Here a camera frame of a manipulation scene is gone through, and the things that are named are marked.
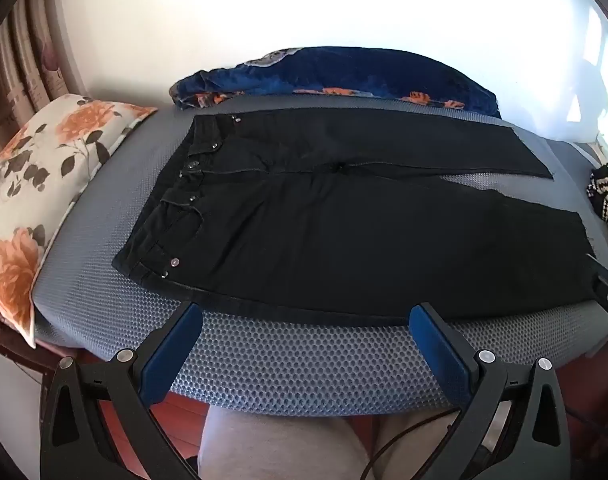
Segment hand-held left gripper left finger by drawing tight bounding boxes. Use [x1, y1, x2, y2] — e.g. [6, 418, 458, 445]
[40, 301, 205, 480]

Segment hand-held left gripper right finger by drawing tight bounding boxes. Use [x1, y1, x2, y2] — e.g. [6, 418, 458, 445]
[408, 302, 572, 480]

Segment black pants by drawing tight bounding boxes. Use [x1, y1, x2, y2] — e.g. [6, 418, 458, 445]
[112, 108, 599, 322]

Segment grey mesh bed mat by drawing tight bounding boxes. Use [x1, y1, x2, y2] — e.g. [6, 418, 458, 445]
[34, 95, 608, 418]

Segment person's left leg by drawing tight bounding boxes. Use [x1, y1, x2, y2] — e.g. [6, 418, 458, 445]
[199, 402, 375, 480]

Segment cream floral pillow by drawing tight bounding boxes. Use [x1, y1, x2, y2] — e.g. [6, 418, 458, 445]
[0, 94, 159, 348]

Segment blue floral blanket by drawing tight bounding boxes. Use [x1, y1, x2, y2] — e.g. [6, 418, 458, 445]
[169, 46, 500, 117]

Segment ribbed wooden headboard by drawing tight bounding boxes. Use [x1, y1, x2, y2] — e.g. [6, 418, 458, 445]
[0, 0, 85, 131]

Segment black cable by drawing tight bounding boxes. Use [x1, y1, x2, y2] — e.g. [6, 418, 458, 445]
[359, 407, 459, 480]

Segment dark wooden bed frame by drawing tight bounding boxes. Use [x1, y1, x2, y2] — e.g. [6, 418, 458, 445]
[0, 295, 105, 376]

